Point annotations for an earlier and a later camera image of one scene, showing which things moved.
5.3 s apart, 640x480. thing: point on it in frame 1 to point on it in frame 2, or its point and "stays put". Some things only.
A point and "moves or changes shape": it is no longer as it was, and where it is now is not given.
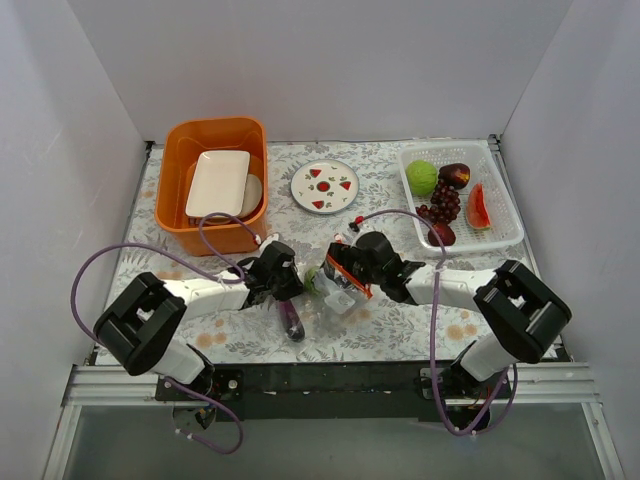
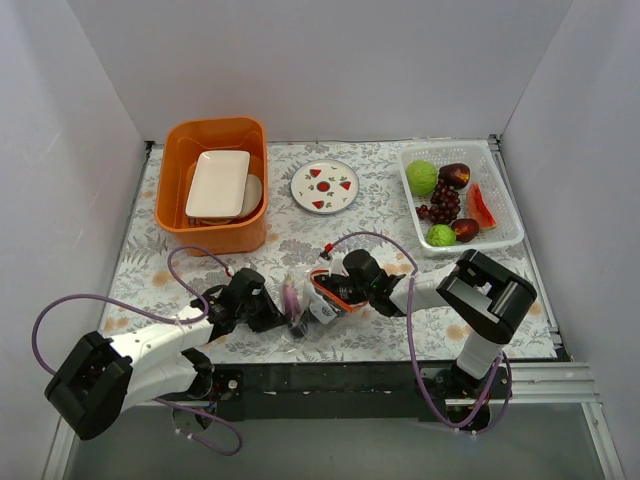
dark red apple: (455, 175) stays put
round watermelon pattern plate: (324, 186) stays put
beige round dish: (252, 196) stays put
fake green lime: (308, 283) to (440, 235)
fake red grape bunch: (444, 207) stays put
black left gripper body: (291, 282) to (270, 314)
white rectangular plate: (219, 184) stays put
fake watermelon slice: (477, 212) stays put
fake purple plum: (445, 232) to (466, 229)
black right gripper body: (345, 265) to (333, 288)
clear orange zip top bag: (339, 287) moves or changes shape
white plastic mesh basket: (478, 157) stays put
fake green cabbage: (422, 177) stays put
